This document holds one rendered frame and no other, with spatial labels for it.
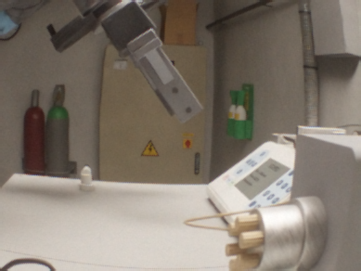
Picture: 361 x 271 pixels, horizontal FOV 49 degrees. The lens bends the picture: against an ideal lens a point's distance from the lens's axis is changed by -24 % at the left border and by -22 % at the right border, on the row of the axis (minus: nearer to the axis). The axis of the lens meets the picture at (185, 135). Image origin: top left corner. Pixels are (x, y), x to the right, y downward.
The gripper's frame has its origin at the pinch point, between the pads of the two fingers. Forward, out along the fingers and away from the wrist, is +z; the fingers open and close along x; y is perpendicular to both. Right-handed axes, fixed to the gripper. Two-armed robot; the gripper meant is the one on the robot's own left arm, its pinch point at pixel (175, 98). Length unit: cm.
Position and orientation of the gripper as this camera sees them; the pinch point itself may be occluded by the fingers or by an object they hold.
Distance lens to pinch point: 57.6
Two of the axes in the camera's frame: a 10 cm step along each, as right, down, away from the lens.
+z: 5.6, 8.2, 1.3
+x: -1.1, -0.9, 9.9
